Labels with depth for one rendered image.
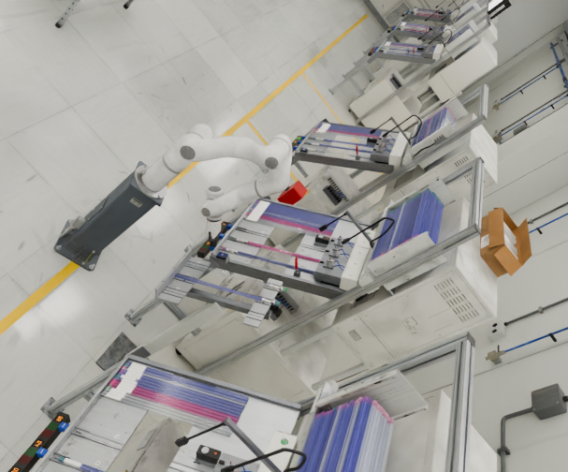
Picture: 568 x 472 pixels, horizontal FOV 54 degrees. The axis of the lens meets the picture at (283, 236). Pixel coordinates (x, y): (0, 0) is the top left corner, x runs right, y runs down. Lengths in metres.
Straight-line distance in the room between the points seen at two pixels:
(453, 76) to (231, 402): 5.55
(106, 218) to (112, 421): 1.24
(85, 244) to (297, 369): 1.34
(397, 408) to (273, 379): 1.45
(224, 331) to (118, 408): 1.10
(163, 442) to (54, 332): 0.94
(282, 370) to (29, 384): 1.26
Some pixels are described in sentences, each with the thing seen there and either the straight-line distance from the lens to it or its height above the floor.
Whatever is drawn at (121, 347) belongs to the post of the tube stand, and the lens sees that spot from 3.23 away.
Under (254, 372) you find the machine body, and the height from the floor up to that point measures 0.39.
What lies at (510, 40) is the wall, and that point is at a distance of 11.16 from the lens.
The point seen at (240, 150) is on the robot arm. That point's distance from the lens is 2.55.
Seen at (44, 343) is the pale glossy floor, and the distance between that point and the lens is 3.04.
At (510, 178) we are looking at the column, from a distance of 5.78.
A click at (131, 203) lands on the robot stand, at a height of 0.58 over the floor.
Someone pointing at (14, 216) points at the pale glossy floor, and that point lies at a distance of 3.29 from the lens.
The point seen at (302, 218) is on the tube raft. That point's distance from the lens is 3.22.
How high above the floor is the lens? 2.56
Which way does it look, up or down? 33 degrees down
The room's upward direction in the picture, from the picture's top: 57 degrees clockwise
